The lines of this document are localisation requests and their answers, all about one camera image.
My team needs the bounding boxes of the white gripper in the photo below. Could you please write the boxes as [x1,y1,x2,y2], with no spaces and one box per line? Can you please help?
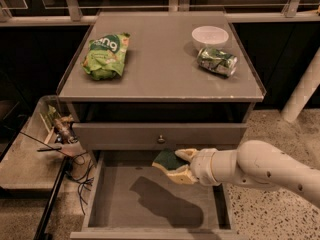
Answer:
[167,148,219,186]

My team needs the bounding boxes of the green and yellow sponge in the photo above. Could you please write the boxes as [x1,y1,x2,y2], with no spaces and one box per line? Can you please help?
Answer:
[152,149,189,177]

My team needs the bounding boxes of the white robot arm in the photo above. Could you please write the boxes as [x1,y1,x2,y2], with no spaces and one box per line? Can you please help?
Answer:
[167,140,320,207]

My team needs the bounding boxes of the round metal drawer knob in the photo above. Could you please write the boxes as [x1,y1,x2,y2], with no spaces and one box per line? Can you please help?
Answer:
[157,135,166,144]

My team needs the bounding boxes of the open grey middle drawer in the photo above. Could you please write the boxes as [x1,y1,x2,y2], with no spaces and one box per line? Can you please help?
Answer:
[70,151,247,240]

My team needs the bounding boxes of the grey drawer cabinet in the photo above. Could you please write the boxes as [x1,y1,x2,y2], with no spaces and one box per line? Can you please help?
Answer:
[55,10,267,240]

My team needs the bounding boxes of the grey upper drawer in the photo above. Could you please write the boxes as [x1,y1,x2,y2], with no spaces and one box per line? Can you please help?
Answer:
[73,123,247,150]

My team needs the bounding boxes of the crushed green soda can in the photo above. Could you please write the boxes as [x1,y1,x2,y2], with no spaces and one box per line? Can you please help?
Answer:
[196,47,238,78]

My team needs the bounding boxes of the brown bottle in bin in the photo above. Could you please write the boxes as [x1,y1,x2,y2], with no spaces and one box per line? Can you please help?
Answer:
[54,116,77,144]

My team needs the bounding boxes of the white bowl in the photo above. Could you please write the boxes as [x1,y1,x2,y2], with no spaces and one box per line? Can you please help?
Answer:
[191,26,229,51]

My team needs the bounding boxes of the green chip bag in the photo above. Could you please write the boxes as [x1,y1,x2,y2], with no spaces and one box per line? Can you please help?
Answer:
[81,33,130,81]

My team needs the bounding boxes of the white diagonal pole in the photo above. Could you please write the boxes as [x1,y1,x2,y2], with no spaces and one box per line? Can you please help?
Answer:
[281,47,320,122]

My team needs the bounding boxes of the metal window railing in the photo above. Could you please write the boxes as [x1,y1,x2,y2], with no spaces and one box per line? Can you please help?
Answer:
[0,0,320,26]

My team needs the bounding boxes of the black cables on floor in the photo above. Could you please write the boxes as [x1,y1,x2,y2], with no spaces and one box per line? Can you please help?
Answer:
[64,151,96,216]

